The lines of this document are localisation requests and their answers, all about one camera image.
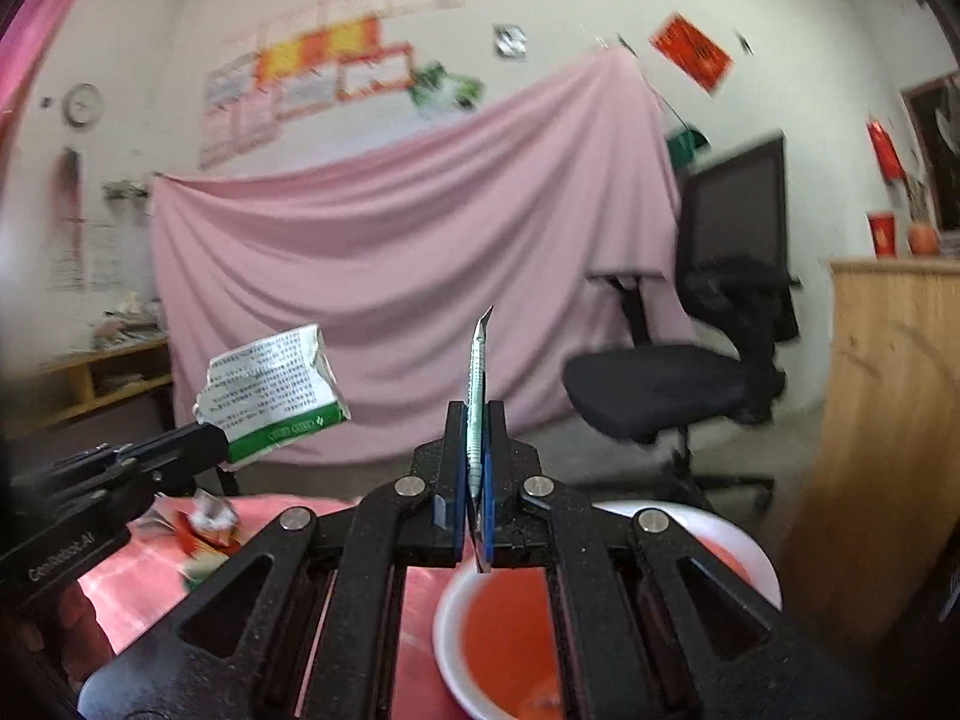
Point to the group of wall certificates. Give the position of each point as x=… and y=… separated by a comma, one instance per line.
x=300, y=82

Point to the red hanging ornament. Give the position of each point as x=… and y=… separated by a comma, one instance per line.
x=886, y=151

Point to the red wall poster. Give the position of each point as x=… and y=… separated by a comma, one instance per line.
x=690, y=52

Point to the pink checked tablecloth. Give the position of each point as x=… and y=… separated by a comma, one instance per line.
x=135, y=585

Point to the red cup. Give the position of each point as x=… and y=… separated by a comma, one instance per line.
x=883, y=235

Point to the wooden shelf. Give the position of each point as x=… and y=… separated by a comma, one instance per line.
x=75, y=369

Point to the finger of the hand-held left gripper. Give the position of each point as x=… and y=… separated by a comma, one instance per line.
x=184, y=450

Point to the wall calendar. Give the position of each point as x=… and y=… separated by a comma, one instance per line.
x=84, y=255

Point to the silver green wrapper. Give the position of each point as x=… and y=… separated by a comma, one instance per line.
x=475, y=390

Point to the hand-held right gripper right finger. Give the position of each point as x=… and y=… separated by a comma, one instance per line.
x=488, y=480

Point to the magenta cloth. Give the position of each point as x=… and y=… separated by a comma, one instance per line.
x=45, y=15

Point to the pink hanging sheet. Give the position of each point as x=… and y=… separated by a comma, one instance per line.
x=375, y=277

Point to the crumpled silver wrapper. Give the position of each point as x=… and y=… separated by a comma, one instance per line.
x=212, y=510

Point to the wooden counter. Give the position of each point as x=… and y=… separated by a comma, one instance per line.
x=885, y=427

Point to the dark wooden doorway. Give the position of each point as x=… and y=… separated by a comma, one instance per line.
x=916, y=127

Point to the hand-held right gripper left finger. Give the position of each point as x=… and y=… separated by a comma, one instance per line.
x=454, y=480

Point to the round wall clock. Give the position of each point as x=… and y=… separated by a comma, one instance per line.
x=82, y=105

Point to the crumpled red white wrapper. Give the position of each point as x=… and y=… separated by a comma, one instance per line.
x=206, y=544

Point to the black wall hook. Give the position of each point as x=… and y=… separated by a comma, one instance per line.
x=743, y=42

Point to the wall hook rack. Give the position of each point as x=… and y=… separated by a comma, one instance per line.
x=124, y=191

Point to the black office chair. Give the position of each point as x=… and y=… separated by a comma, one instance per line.
x=660, y=390

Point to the white green torn carton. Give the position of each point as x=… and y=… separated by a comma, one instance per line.
x=262, y=390

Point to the green wall picture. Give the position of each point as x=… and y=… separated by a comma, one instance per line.
x=442, y=88

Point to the red bucket with white rim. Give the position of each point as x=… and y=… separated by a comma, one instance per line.
x=510, y=630

